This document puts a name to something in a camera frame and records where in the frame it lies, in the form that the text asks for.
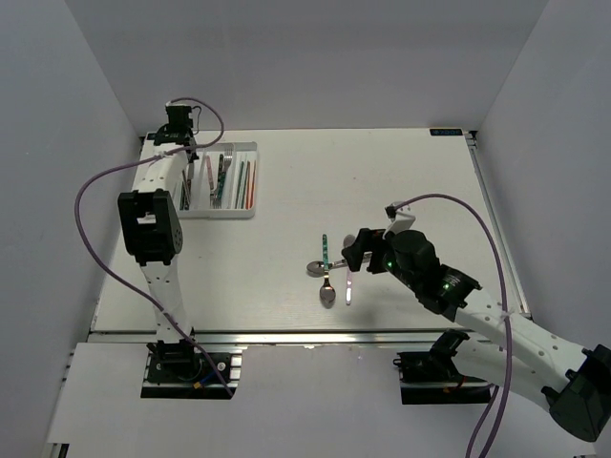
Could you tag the green handled spoon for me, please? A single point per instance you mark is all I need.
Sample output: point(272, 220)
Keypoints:
point(327, 293)

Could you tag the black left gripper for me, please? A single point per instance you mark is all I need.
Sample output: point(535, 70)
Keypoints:
point(195, 157)

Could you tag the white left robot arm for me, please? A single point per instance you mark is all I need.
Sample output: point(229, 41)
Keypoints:
point(150, 223)

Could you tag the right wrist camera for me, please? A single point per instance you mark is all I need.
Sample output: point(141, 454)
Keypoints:
point(400, 216)

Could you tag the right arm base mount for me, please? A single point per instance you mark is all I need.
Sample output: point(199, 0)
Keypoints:
point(430, 377)

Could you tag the dark handled spoon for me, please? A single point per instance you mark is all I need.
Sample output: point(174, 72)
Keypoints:
point(317, 268)

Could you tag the green handled fork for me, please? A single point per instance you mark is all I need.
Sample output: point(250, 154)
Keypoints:
point(228, 157)

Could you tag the grey handled fork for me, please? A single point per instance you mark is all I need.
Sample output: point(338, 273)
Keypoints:
point(220, 175)

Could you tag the pink handled spoon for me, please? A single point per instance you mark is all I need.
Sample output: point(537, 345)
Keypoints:
point(347, 242)

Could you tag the orange chopstick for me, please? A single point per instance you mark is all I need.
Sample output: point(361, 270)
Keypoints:
point(252, 188)

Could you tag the white divided utensil tray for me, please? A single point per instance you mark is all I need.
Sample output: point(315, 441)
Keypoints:
point(200, 207)

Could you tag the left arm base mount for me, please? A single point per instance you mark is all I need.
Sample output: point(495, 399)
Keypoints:
point(179, 371)

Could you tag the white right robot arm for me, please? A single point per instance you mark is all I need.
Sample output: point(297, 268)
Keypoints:
point(568, 380)

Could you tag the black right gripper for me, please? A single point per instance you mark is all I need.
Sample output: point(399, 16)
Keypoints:
point(367, 241)

